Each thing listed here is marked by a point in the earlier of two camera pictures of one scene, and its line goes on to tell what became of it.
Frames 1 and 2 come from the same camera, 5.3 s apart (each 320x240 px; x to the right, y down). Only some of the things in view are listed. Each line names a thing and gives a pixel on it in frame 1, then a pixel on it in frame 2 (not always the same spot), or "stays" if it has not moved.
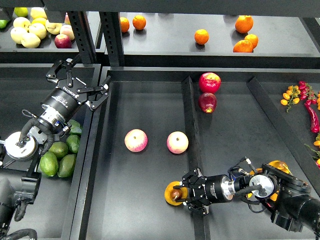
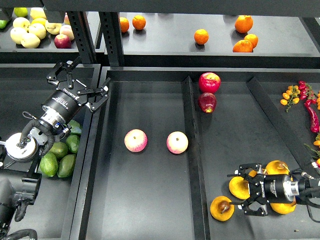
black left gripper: (61, 103) stays
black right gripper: (205, 190) -> (268, 188)
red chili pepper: (314, 119) stays
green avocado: (49, 163) stays
